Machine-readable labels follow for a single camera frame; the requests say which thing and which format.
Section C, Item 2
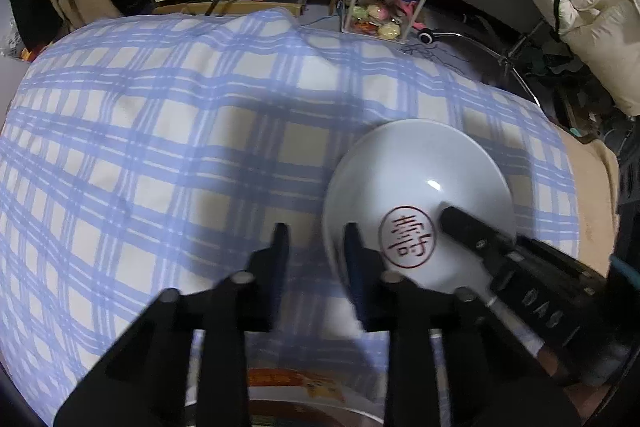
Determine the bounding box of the beige blanket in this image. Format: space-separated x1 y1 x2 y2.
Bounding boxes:
559 127 622 280

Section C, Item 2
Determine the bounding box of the white bowl with red pattern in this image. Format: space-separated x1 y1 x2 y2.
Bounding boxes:
245 367 389 427

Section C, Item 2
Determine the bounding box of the white bowl with seal mark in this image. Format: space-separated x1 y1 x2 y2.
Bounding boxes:
322 119 518 299

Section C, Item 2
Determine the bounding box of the pink plastic toy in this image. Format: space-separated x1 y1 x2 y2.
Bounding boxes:
395 0 437 46

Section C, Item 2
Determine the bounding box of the cream pillow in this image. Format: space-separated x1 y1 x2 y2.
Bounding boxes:
560 0 640 118

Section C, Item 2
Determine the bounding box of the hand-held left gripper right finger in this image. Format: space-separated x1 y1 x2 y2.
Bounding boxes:
345 222 583 427

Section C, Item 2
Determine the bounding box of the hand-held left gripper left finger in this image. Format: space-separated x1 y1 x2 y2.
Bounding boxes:
52 223 291 427

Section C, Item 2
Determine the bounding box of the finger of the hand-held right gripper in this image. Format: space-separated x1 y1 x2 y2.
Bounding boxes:
439 206 519 259

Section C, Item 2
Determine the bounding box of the black tripod stand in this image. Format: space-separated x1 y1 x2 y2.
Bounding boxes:
415 17 553 108

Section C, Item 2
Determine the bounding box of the bag of colourful toys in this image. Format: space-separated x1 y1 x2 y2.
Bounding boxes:
349 2 407 42

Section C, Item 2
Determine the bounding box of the blue plaid blanket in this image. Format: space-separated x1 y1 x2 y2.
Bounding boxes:
0 7 581 427

